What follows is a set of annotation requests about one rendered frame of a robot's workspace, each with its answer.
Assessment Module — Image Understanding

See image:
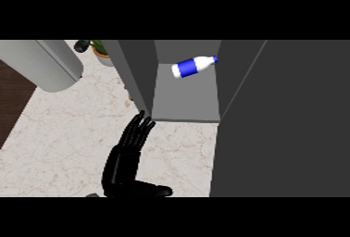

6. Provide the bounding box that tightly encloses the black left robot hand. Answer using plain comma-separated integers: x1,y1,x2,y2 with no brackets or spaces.
102,109,176,198

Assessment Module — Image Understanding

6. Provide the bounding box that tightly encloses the grey open cabinet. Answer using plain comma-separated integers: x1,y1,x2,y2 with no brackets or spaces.
101,39,223,124

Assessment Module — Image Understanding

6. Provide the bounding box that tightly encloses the white blue-labelled water bottle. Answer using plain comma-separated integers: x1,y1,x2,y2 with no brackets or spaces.
172,55,220,79

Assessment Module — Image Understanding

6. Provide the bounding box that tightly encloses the dark grey cabinet door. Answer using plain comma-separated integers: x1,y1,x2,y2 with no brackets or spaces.
208,39,350,198

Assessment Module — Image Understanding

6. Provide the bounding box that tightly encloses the green potted plant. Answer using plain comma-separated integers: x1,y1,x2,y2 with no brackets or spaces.
73,39,115,68

